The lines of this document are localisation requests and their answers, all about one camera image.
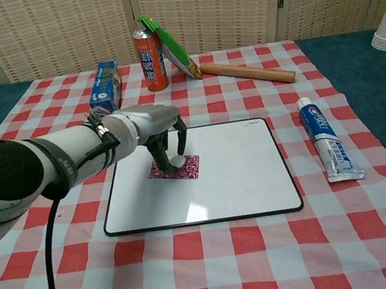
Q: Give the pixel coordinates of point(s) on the white board black frame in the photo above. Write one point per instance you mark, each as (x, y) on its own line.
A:
(242, 180)

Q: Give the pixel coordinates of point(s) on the blue white toothpaste tube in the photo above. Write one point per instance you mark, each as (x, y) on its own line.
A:
(326, 135)

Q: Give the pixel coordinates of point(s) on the red patterned candy packet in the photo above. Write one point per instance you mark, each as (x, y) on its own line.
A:
(192, 170)

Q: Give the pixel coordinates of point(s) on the orange drink can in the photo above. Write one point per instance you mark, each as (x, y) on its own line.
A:
(150, 67)

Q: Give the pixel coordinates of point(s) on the green snack bag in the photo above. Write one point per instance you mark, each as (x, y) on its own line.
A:
(176, 50)

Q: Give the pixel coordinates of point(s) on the dark blue table cover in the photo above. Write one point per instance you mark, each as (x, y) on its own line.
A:
(370, 89)

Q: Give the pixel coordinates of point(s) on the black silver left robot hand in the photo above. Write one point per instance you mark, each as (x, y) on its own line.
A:
(154, 119)

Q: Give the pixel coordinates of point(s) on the wooden rolling pin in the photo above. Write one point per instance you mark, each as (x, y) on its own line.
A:
(247, 72)

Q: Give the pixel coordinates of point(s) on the red white checkered tablecloth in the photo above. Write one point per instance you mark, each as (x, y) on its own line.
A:
(211, 265)

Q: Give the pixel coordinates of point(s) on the blue rectangular carton box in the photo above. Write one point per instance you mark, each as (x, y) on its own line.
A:
(106, 88)

